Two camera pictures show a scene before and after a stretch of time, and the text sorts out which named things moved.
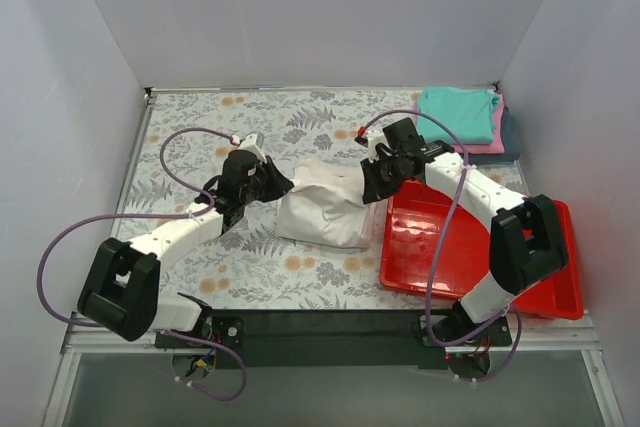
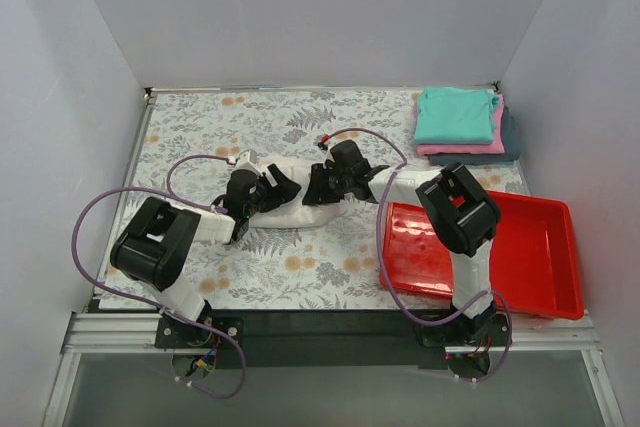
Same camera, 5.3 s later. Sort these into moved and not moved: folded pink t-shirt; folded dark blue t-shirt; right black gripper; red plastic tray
Moved: right black gripper
Not moved: red plastic tray; folded pink t-shirt; folded dark blue t-shirt
